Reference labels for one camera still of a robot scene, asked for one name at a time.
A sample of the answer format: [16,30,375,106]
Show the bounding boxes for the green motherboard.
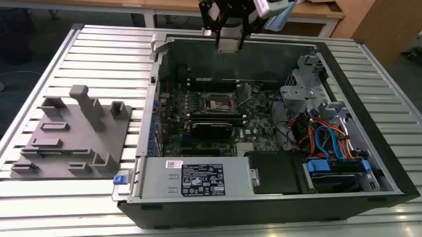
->
[158,81,292,158]

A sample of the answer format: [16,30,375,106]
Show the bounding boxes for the silver chipset heatsink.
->
[235,142,255,152]

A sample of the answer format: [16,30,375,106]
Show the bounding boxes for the metal locking lever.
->
[234,97,254,109]

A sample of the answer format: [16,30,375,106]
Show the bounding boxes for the grey case latch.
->
[150,33,170,61]

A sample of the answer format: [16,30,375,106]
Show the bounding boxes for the wooden cabinet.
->
[331,0,422,69]

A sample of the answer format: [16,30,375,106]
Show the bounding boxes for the black wire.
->
[268,97,303,152]

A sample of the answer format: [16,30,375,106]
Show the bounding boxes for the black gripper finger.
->
[238,1,254,49]
[199,0,234,51]

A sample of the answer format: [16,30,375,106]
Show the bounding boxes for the blue data wire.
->
[314,125,343,162]

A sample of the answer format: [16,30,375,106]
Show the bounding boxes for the black plastic shroud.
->
[246,150,316,196]

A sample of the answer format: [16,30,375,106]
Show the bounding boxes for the silver power supply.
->
[129,157,262,201]

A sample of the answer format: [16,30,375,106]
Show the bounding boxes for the black rating label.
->
[182,163,226,198]

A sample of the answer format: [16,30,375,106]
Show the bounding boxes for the black graphics card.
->
[190,121,234,139]

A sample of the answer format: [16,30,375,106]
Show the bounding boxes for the orange yellow power wires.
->
[295,118,362,161]

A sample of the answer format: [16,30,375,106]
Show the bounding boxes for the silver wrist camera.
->
[252,0,291,18]

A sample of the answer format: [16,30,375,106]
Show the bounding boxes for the black PC case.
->
[111,33,422,230]

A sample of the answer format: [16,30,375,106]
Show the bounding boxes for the hard disk in blue carrier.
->
[304,159,371,195]

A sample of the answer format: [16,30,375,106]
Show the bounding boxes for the black expansion slot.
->
[180,148,228,157]

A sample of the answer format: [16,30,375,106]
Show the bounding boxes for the CPU socket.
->
[200,92,239,114]

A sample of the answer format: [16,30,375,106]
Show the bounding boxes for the wooden desk white legs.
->
[0,0,156,28]
[144,0,346,38]

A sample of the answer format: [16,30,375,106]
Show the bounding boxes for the grey parts rack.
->
[9,84,133,179]

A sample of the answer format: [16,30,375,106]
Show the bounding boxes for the green RAM stick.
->
[39,149,89,157]

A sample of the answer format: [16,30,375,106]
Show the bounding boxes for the silver disk bay cage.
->
[279,54,353,125]

